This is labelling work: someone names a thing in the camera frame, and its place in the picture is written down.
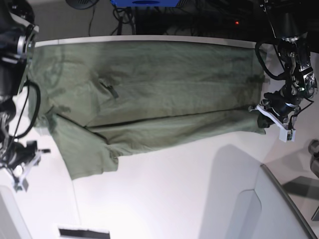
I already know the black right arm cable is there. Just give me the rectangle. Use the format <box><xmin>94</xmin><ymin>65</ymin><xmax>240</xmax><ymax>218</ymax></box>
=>
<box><xmin>4</xmin><ymin>81</ymin><xmax>42</xmax><ymax>160</ymax></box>

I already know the black table leg post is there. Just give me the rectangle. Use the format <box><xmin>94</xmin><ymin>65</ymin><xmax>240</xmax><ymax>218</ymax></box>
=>
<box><xmin>134</xmin><ymin>7</ymin><xmax>150</xmax><ymax>35</ymax></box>

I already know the grey metal rail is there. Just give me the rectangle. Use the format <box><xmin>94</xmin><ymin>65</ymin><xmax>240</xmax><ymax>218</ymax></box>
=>
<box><xmin>261</xmin><ymin>164</ymin><xmax>317</xmax><ymax>239</ymax></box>

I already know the metal cylinder fixture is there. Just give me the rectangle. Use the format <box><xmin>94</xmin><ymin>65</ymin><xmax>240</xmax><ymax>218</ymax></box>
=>
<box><xmin>308</xmin><ymin>139</ymin><xmax>319</xmax><ymax>178</ymax></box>

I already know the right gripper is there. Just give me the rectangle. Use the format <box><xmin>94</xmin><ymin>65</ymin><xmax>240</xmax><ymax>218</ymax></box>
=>
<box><xmin>2</xmin><ymin>141</ymin><xmax>37</xmax><ymax>169</ymax></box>

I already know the blue box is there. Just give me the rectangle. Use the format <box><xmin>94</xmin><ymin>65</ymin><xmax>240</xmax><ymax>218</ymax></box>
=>
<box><xmin>111</xmin><ymin>0</ymin><xmax>179</xmax><ymax>7</ymax></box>

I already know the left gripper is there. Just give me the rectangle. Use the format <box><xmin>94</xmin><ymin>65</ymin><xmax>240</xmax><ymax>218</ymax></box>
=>
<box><xmin>257</xmin><ymin>86</ymin><xmax>302</xmax><ymax>128</ymax></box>

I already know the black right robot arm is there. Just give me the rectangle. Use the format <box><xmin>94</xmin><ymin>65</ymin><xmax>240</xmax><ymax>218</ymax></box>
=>
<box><xmin>0</xmin><ymin>0</ymin><xmax>39</xmax><ymax>169</ymax></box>

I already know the green t-shirt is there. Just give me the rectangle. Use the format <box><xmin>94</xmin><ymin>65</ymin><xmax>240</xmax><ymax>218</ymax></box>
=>
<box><xmin>29</xmin><ymin>41</ymin><xmax>264</xmax><ymax>179</ymax></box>

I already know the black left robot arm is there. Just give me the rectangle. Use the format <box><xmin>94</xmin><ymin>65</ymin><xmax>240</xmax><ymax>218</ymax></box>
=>
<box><xmin>255</xmin><ymin>0</ymin><xmax>318</xmax><ymax>129</ymax></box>

